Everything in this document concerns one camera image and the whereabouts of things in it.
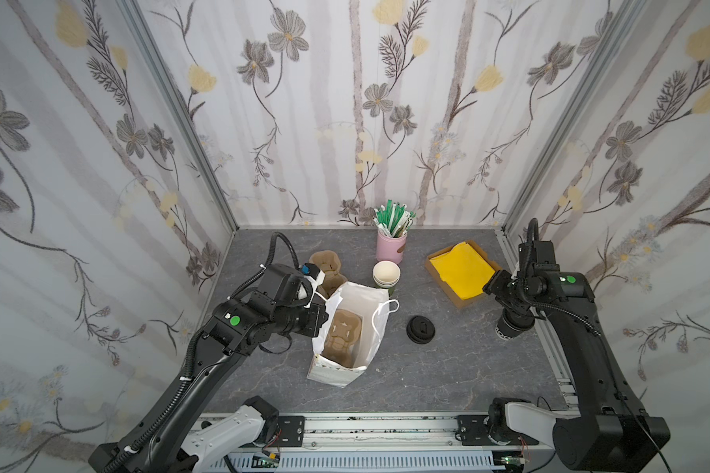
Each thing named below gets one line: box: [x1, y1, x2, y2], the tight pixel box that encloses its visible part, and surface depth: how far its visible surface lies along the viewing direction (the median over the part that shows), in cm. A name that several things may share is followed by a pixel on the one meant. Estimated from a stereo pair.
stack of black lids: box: [406, 315, 436, 345], surface depth 92 cm
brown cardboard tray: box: [425, 239, 502, 310], surface depth 107 cm
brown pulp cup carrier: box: [321, 308, 362, 368], surface depth 88 cm
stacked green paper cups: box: [371, 260, 402, 297], surface depth 95 cm
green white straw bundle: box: [371, 199, 417, 238], surface depth 100 cm
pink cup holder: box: [375, 228, 409, 265], surface depth 106 cm
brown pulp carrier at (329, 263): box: [308, 250, 348, 299], surface depth 106 cm
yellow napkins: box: [429, 241, 497, 301], surface depth 107 cm
